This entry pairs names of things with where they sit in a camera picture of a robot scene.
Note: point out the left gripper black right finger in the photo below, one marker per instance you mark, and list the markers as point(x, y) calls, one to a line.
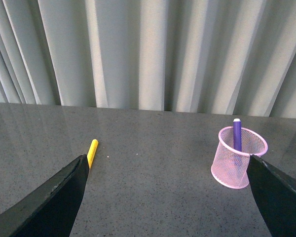
point(275, 195)

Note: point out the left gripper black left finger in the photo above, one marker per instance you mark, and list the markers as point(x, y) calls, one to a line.
point(51, 209)

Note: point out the purple highlighter pen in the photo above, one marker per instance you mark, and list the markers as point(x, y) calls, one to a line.
point(237, 145)

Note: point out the pink mesh pen cup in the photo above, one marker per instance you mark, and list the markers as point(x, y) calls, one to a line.
point(229, 166)

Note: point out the yellow highlighter pen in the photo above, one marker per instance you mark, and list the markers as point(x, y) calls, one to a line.
point(92, 151)

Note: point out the grey pleated curtain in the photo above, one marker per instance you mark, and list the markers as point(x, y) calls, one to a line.
point(233, 57)

